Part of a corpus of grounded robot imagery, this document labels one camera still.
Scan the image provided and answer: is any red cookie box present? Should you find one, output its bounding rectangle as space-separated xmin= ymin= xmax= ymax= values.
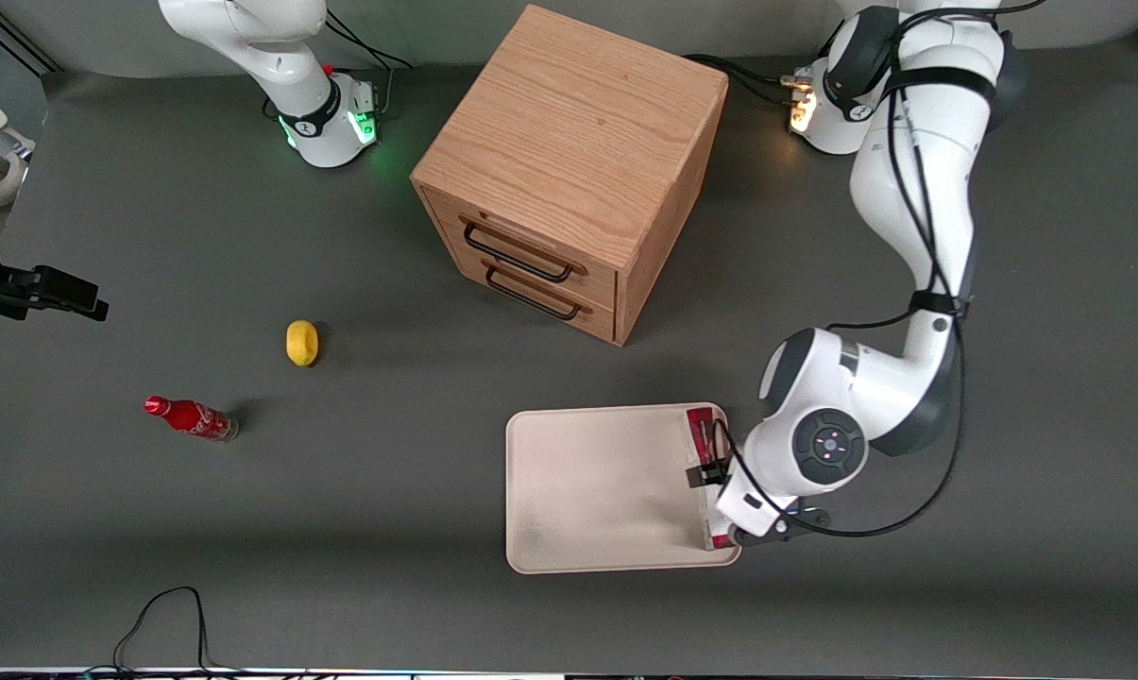
xmin=685 ymin=405 xmax=739 ymax=553

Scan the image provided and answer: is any white plastic tray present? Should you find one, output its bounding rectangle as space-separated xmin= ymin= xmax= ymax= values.
xmin=504 ymin=401 xmax=743 ymax=576

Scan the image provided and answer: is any red cola bottle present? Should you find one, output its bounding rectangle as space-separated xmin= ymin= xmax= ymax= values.
xmin=144 ymin=394 xmax=241 ymax=444

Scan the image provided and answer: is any wooden drawer front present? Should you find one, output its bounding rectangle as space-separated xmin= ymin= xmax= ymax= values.
xmin=433 ymin=235 xmax=619 ymax=345
xmin=421 ymin=186 xmax=620 ymax=309

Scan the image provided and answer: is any yellow lemon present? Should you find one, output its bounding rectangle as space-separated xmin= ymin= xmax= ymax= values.
xmin=285 ymin=319 xmax=321 ymax=368

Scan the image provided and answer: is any oak wooden drawer cabinet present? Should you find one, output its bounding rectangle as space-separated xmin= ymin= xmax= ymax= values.
xmin=409 ymin=3 xmax=730 ymax=349

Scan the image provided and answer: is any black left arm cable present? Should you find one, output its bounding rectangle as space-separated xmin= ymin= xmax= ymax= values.
xmin=708 ymin=0 xmax=1048 ymax=540

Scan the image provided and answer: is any black frame bar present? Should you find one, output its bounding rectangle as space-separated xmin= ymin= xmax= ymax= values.
xmin=0 ymin=12 xmax=65 ymax=78

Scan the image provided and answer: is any black wire drawer handle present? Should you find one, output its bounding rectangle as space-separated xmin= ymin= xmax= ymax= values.
xmin=462 ymin=214 xmax=589 ymax=284
xmin=483 ymin=259 xmax=594 ymax=322

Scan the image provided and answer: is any black looped table cable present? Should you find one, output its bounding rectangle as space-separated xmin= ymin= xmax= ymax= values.
xmin=85 ymin=586 xmax=250 ymax=677

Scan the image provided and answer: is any black right arm base cable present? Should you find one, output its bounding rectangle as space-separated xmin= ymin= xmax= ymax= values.
xmin=322 ymin=8 xmax=415 ymax=120

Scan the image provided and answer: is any thick black left base cable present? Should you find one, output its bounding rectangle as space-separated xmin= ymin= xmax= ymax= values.
xmin=686 ymin=53 xmax=815 ymax=107

